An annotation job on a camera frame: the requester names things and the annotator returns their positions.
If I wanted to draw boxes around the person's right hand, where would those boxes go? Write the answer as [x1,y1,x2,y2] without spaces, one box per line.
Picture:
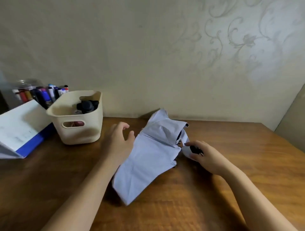
[184,140,228,176]

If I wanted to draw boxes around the clear plastic jar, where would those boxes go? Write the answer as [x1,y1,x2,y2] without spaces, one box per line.
[16,79,44,103]

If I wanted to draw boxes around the person's right forearm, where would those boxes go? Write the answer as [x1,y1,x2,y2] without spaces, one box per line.
[218,163,299,231]

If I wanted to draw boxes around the bunch of coloured markers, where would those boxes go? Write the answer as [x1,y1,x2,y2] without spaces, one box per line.
[12,84,69,110]

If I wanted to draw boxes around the person's left hand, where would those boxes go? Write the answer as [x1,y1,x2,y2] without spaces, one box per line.
[102,122,136,167]

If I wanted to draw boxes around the black round object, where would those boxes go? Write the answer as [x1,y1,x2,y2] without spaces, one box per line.
[76,100,99,114]

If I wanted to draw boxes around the light blue garment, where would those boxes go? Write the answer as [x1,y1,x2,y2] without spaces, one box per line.
[112,109,199,206]

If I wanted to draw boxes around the cream plastic basket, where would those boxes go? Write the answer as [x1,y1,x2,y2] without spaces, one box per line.
[46,90,103,145]

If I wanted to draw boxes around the person's left forearm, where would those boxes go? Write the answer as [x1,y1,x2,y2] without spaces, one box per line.
[41,152,125,231]

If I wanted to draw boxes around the small black clip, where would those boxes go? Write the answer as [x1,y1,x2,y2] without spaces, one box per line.
[190,145,204,157]

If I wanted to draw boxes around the white box with blue edge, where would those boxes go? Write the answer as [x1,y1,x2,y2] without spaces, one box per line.
[0,99,57,159]

